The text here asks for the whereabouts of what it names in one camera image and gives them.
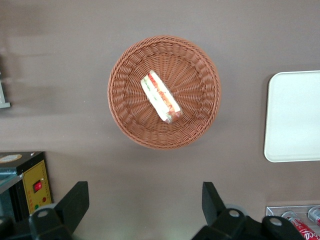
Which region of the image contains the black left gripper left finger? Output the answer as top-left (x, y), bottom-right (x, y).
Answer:
top-left (0, 181), bottom-right (90, 240)

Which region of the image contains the triangle sandwich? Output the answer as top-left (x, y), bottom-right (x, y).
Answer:
top-left (140, 70), bottom-right (183, 125)

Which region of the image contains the grey metal bracket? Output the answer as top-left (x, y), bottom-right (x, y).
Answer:
top-left (0, 71), bottom-right (12, 110)

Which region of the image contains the round brown wicker basket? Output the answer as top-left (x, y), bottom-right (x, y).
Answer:
top-left (107, 35), bottom-right (222, 150)

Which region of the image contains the red cola can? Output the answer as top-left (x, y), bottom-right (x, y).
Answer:
top-left (307, 206), bottom-right (320, 227)
top-left (281, 211), bottom-right (320, 240)

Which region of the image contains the clear acrylic can holder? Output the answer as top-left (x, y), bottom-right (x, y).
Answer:
top-left (265, 204), bottom-right (320, 240)

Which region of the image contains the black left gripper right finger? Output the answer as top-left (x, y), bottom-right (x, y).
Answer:
top-left (191, 181), bottom-right (305, 240)

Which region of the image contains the black yellow control box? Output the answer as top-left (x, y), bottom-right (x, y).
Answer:
top-left (0, 151), bottom-right (53, 223)

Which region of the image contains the white rectangular plastic tray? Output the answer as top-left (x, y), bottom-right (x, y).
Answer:
top-left (263, 70), bottom-right (320, 163)

